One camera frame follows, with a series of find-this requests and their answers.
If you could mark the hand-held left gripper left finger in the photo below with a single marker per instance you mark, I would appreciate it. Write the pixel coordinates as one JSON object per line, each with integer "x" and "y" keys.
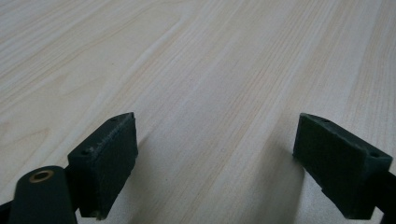
{"x": 104, "y": 168}

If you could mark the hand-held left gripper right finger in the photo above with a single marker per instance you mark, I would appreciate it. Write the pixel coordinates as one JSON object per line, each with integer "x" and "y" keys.
{"x": 339, "y": 168}

